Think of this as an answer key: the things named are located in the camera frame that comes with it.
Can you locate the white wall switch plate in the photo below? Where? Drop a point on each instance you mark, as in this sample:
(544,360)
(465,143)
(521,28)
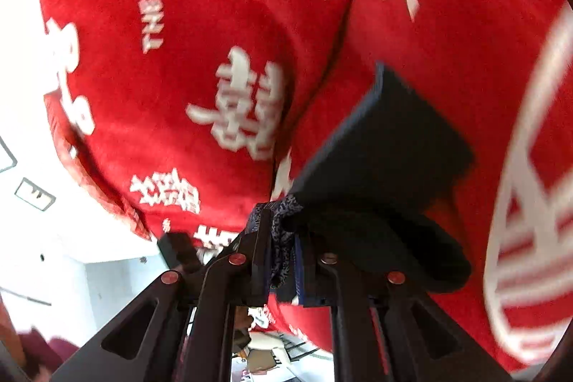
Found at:
(35,195)
(6,156)

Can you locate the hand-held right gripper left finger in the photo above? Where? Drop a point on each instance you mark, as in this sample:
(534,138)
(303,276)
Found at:
(261,256)

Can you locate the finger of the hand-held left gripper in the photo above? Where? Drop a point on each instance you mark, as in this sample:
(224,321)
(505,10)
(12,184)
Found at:
(177,250)

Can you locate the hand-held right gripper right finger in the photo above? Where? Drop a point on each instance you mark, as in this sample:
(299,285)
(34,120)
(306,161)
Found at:
(301,274)

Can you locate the black pants with patterned waistband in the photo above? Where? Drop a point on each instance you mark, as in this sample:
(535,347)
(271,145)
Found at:
(380,140)

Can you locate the maroon cloth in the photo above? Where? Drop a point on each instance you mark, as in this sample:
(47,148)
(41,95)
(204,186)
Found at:
(38,353)

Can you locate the red printed blanket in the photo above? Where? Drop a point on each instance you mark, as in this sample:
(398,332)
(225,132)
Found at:
(179,51)

